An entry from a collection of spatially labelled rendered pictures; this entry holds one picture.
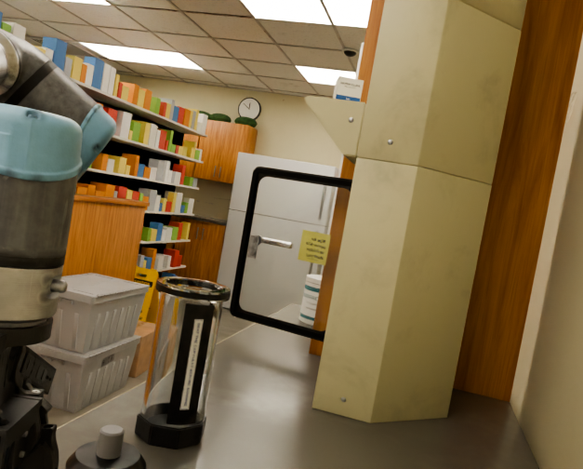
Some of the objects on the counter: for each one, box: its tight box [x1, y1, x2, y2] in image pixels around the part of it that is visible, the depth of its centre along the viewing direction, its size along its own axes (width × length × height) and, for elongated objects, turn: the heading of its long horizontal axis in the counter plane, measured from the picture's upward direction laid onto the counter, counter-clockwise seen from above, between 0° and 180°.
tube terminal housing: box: [312, 0, 522, 423], centre depth 112 cm, size 25×32×77 cm
